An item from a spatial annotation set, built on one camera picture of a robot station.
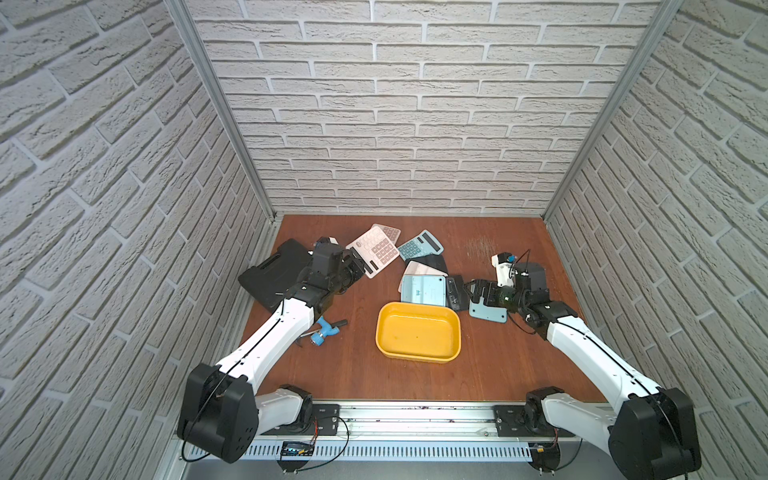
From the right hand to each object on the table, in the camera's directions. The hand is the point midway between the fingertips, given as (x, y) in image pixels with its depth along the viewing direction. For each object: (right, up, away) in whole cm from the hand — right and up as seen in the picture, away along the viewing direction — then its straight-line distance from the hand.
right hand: (479, 286), depth 84 cm
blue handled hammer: (-45, -13, +2) cm, 47 cm away
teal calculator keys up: (-15, +11, +23) cm, 29 cm away
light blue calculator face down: (+5, -10, +7) cm, 13 cm away
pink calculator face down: (-18, +4, +13) cm, 23 cm away
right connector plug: (+12, -38, -15) cm, 43 cm away
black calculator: (-5, -3, +8) cm, 10 cm away
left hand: (-35, +10, -1) cm, 37 cm away
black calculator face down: (-10, +7, +17) cm, 21 cm away
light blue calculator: (-15, -2, +8) cm, 18 cm away
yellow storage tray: (-17, -15, +5) cm, 23 cm away
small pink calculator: (-25, +16, +29) cm, 42 cm away
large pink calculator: (-30, +11, +2) cm, 32 cm away
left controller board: (-49, -39, -12) cm, 64 cm away
